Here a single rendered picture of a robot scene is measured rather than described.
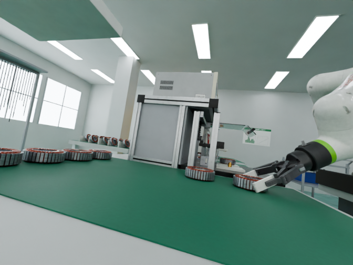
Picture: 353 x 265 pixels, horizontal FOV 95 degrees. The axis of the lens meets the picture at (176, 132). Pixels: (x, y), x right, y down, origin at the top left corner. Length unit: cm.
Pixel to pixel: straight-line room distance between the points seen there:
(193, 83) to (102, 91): 783
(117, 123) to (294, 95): 601
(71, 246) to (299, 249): 26
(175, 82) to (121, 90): 413
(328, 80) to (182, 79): 75
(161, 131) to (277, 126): 606
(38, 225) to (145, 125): 72
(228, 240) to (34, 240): 21
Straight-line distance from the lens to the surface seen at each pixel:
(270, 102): 684
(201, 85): 101
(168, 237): 23
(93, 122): 862
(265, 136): 657
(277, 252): 27
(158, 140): 86
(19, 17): 74
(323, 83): 115
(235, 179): 61
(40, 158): 64
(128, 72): 521
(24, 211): 30
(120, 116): 490
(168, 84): 106
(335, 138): 75
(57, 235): 24
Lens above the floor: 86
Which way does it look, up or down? 5 degrees up
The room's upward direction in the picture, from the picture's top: 8 degrees clockwise
